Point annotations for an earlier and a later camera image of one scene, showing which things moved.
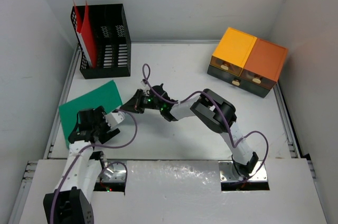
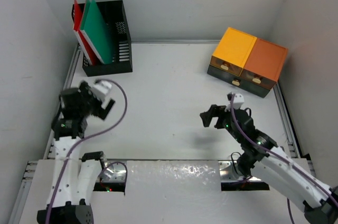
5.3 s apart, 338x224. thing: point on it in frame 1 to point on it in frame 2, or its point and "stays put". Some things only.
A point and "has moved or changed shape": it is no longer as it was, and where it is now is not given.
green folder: x=105 y=95 has moved or changed shape
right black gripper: x=134 y=104 to x=207 y=116
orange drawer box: x=265 y=63 stays put
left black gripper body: x=102 y=126 to x=91 y=105
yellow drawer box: x=231 y=53 stays put
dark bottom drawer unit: x=240 y=81 stays put
